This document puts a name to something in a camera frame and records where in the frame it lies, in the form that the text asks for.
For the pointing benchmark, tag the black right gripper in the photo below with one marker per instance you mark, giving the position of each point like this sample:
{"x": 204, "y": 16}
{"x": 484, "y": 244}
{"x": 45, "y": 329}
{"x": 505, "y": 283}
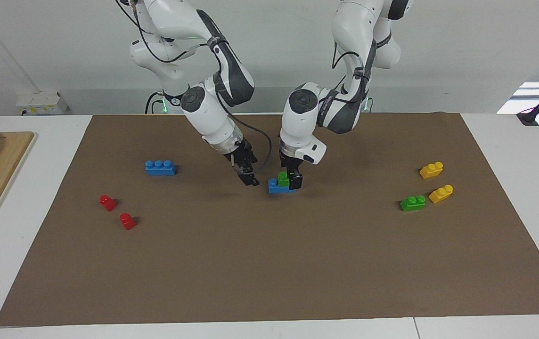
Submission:
{"x": 242, "y": 157}

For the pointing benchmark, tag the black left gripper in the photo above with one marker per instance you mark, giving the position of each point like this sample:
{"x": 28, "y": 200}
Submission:
{"x": 293, "y": 165}

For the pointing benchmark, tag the green two-stud toy block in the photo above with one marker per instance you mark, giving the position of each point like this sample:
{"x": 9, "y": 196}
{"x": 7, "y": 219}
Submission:
{"x": 283, "y": 180}
{"x": 412, "y": 203}

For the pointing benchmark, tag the blue three-stud toy block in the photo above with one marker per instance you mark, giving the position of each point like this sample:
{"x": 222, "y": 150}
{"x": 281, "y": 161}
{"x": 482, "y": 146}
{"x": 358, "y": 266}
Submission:
{"x": 276, "y": 189}
{"x": 160, "y": 168}

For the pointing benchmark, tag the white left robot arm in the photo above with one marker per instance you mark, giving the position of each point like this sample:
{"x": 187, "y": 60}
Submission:
{"x": 349, "y": 28}

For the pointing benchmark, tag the red single-stud toy block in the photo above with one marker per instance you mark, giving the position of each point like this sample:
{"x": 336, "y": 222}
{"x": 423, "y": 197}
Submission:
{"x": 108, "y": 203}
{"x": 127, "y": 221}

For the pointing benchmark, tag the yellow two-stud toy block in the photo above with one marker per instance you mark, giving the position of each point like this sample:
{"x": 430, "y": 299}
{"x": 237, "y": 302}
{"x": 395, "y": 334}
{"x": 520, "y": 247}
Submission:
{"x": 441, "y": 194}
{"x": 431, "y": 170}

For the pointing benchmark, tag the brown paper table mat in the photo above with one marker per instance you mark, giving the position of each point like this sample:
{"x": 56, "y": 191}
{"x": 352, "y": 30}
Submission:
{"x": 269, "y": 263}

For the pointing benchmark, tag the white wall socket box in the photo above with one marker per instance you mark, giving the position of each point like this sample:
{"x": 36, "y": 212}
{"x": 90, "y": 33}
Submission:
{"x": 41, "y": 103}

